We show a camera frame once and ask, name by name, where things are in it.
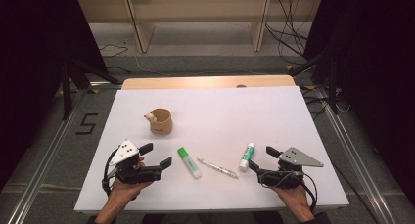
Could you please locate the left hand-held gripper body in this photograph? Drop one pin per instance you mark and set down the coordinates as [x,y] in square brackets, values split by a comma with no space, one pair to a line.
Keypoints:
[130,171]

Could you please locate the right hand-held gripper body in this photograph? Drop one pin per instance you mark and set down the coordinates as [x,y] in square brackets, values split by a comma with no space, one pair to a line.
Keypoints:
[284,176]

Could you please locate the green and white glue stick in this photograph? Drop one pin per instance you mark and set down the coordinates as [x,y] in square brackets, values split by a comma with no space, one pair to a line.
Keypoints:
[247,157]

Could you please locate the green highlighter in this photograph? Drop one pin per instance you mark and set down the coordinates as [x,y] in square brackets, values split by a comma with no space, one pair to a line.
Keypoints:
[189,162]

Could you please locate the tan pen holder with bear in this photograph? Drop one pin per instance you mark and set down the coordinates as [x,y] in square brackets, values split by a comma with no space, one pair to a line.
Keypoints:
[161,123]

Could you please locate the clear pen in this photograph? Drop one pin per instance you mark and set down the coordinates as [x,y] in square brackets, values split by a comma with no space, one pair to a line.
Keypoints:
[217,168]

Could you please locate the person's left hand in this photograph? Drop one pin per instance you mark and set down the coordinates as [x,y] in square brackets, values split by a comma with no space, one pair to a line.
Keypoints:
[125,190]

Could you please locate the person's right hand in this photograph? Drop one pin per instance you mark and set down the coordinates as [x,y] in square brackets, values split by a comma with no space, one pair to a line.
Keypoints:
[293,196]

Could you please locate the white board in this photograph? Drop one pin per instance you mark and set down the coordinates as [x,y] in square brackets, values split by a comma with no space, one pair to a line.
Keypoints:
[228,119]

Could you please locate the person's dark trousers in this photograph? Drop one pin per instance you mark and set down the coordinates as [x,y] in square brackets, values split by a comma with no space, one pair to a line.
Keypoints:
[212,219]

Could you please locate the yellow tape piece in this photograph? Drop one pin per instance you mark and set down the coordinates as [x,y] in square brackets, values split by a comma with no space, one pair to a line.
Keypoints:
[289,67]
[94,91]
[309,87]

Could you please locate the light wooden table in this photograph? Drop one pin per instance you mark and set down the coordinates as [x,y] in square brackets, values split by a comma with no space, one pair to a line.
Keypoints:
[195,82]

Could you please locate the black metal stand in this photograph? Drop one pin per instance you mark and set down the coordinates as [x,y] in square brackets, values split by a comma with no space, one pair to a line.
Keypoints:
[332,87]
[67,93]

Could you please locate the black curtain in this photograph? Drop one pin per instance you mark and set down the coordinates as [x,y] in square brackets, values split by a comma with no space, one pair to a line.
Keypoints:
[375,54]
[29,54]

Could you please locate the beige wooden shelf unit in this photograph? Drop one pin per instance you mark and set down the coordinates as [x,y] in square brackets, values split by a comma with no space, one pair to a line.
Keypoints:
[195,8]

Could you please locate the aluminium rail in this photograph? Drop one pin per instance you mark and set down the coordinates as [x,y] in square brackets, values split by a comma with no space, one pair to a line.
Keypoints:
[359,171]
[49,155]

